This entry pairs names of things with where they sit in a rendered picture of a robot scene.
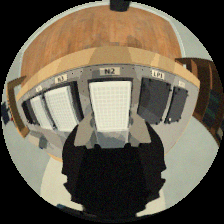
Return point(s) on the beige label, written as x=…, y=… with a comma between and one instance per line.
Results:
x=181, y=84
x=61, y=79
x=39, y=88
x=110, y=71
x=157, y=74

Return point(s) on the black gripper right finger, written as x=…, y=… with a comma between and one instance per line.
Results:
x=141, y=134

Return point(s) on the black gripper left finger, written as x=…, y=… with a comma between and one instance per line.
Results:
x=81, y=138

